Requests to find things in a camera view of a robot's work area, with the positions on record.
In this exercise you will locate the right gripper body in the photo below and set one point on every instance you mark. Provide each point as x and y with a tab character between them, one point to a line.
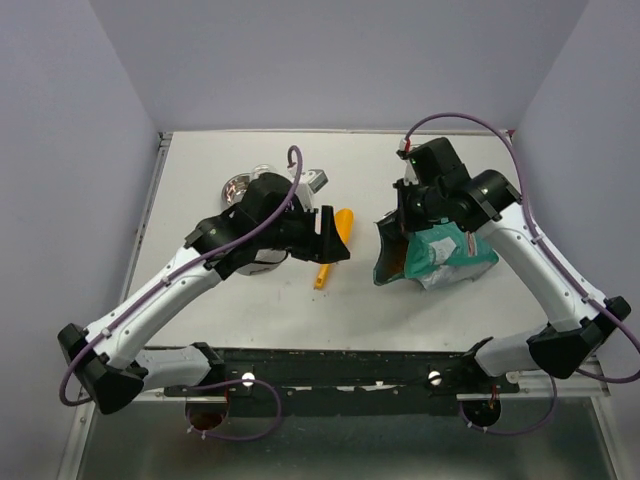
423	207

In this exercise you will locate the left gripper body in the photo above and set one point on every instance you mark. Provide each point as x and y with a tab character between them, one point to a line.
298	234

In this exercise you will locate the green pet food bag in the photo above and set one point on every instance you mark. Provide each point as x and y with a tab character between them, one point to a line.
435	258

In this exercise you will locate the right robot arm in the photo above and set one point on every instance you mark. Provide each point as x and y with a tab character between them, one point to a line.
580	317

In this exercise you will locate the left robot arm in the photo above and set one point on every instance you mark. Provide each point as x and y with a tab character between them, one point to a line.
111	358

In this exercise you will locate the clear plastic water bottle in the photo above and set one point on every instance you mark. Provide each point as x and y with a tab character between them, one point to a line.
261	169

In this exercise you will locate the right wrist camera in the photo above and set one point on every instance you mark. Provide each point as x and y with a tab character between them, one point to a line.
409	177

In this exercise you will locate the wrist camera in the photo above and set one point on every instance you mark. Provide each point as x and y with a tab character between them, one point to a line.
310	183
409	177

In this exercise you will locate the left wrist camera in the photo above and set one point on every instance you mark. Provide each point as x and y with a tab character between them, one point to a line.
310	183

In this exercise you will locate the aluminium frame profile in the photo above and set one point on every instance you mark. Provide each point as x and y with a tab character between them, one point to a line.
199	369

